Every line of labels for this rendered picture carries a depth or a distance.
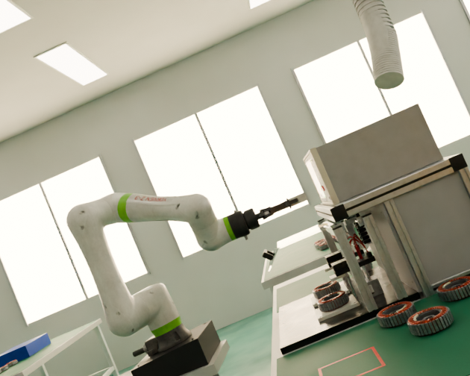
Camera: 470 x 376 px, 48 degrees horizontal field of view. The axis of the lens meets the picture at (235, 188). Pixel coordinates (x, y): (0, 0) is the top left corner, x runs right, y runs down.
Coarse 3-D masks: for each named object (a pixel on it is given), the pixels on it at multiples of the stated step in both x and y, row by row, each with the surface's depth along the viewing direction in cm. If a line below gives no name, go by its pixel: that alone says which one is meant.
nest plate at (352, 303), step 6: (354, 300) 184; (342, 306) 182; (348, 306) 179; (354, 306) 179; (318, 312) 189; (324, 312) 185; (330, 312) 181; (336, 312) 179; (342, 312) 179; (318, 318) 181; (324, 318) 180
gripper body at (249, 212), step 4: (252, 208) 193; (244, 212) 192; (248, 212) 191; (252, 212) 191; (260, 212) 190; (248, 216) 190; (252, 216) 190; (256, 216) 190; (264, 216) 190; (248, 220) 190; (252, 220) 190; (256, 220) 190; (248, 224) 190; (252, 224) 190; (256, 224) 190; (252, 228) 192
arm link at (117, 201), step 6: (114, 192) 213; (120, 192) 211; (102, 198) 207; (108, 198) 208; (114, 198) 207; (120, 198) 206; (126, 198) 204; (114, 204) 206; (120, 204) 204; (114, 210) 206; (120, 210) 204; (114, 216) 207; (120, 216) 205; (126, 216) 204; (114, 222) 209; (120, 222) 210; (126, 222) 209
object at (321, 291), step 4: (324, 284) 215; (328, 284) 214; (332, 284) 207; (336, 284) 207; (316, 288) 213; (320, 288) 214; (324, 288) 206; (328, 288) 206; (332, 288) 206; (336, 288) 207; (340, 288) 209; (316, 292) 208; (320, 292) 207; (324, 292) 206; (328, 292) 206; (332, 292) 206; (316, 296) 208; (320, 296) 207; (324, 296) 206
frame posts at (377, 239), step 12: (372, 216) 167; (336, 228) 167; (348, 228) 228; (372, 228) 167; (372, 240) 167; (348, 252) 168; (384, 252) 167; (348, 264) 167; (384, 264) 166; (348, 276) 228; (360, 276) 166; (396, 276) 166; (360, 288) 166; (396, 288) 166; (372, 300) 166
